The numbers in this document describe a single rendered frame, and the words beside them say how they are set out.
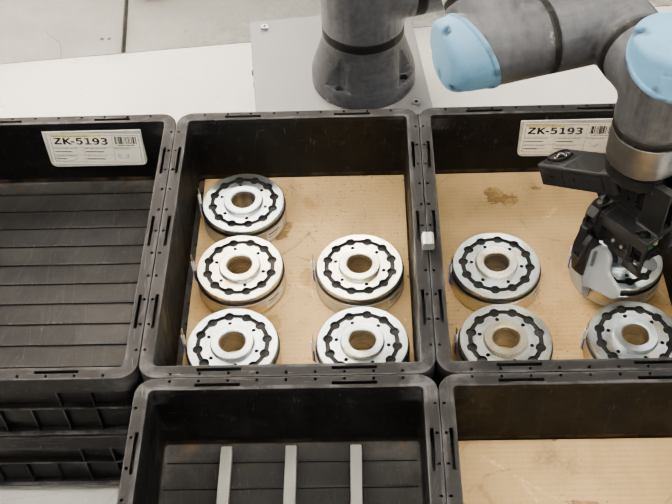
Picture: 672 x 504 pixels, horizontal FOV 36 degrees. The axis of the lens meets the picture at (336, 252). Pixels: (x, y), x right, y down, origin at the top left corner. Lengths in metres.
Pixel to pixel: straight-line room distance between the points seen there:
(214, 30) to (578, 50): 2.09
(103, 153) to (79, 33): 1.76
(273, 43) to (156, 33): 1.45
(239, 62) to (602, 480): 0.97
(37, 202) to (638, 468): 0.81
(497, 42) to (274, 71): 0.63
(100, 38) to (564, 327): 2.11
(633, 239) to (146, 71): 0.95
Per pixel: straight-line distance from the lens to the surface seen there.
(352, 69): 1.47
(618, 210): 1.12
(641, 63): 0.98
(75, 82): 1.78
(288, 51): 1.60
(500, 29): 1.00
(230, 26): 3.04
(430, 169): 1.23
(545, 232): 1.31
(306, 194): 1.34
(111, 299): 1.26
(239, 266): 1.24
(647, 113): 1.00
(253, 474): 1.10
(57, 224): 1.37
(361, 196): 1.33
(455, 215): 1.31
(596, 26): 1.04
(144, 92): 1.73
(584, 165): 1.14
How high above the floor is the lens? 1.78
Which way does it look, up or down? 49 degrees down
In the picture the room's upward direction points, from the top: 3 degrees counter-clockwise
